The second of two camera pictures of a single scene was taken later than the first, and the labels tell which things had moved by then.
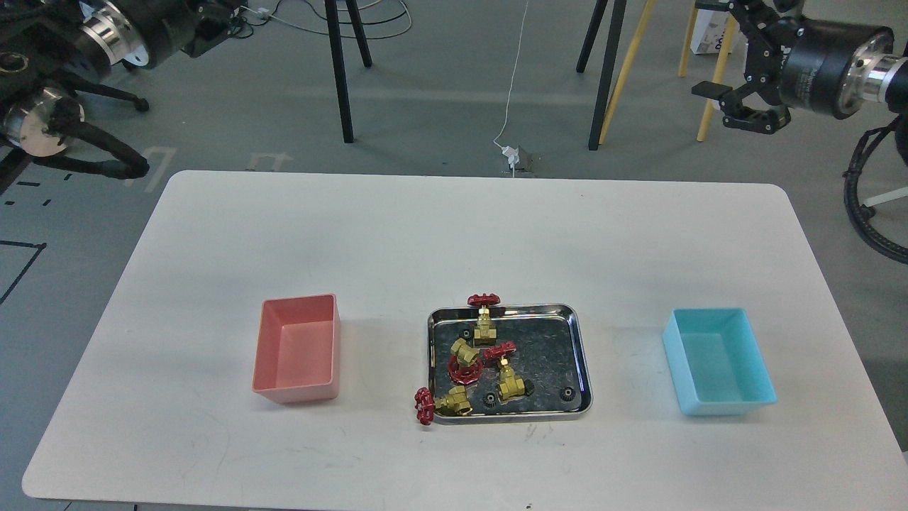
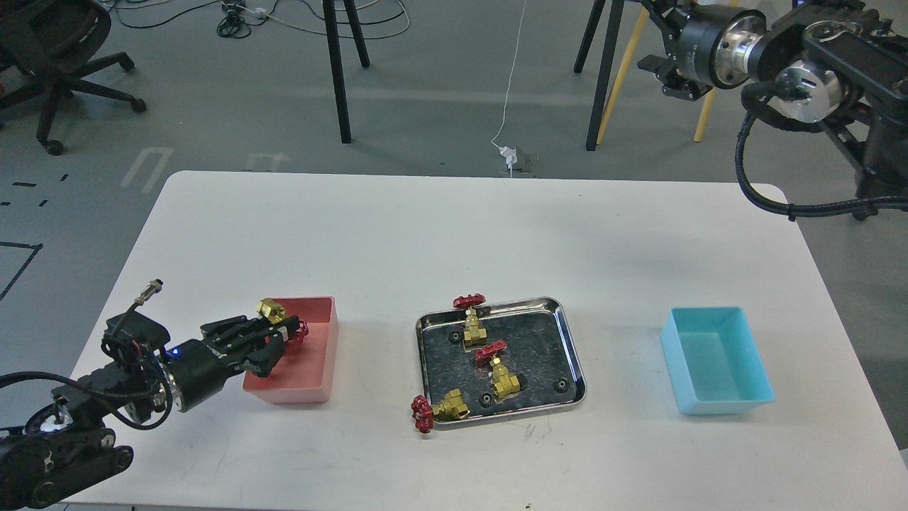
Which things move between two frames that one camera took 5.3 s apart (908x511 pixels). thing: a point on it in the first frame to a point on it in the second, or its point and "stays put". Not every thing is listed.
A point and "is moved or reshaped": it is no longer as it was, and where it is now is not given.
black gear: [567, 394] is moved or reshaped
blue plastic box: [717, 362] stays put
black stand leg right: [608, 73] stays put
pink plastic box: [298, 349] stays put
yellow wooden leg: [628, 67] stays put
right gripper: [769, 26] to [686, 30]
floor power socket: [518, 159] stays put
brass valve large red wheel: [464, 365] to [275, 312]
